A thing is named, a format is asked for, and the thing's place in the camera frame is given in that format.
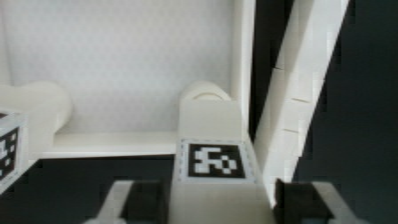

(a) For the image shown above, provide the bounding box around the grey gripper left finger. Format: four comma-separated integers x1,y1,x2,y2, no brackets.
82,180,169,224

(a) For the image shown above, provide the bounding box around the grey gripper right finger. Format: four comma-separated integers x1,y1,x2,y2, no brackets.
274,180,370,224

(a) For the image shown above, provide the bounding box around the white desk top tray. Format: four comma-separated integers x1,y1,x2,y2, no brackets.
0,0,256,158

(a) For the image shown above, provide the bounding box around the white front barrier rail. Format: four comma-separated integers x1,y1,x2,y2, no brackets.
254,0,350,204

